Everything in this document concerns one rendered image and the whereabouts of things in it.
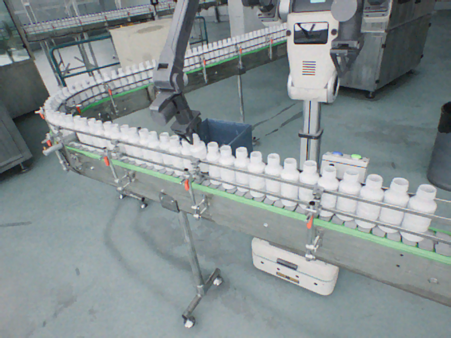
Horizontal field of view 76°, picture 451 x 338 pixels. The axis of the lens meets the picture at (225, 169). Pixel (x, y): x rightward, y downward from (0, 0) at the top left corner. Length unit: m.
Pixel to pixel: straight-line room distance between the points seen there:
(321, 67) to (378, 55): 3.12
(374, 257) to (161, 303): 1.41
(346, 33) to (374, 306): 1.55
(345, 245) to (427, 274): 0.22
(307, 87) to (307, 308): 1.25
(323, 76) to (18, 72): 5.36
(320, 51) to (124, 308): 1.83
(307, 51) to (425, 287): 0.97
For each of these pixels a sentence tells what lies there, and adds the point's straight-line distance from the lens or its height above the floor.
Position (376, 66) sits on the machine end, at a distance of 4.51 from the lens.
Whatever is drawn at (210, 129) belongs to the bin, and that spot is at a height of 0.87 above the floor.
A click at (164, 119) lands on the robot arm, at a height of 1.33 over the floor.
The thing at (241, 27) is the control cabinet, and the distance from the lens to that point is 6.97.
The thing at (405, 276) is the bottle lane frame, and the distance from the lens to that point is 1.02.
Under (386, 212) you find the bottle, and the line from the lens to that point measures 0.91.
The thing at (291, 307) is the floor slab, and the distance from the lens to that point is 1.92.
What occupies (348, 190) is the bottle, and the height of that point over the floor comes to 1.12.
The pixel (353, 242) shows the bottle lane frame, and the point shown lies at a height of 0.96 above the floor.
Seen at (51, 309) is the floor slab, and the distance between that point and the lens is 2.37.
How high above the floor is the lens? 1.65
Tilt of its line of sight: 33 degrees down
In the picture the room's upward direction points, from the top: 8 degrees counter-clockwise
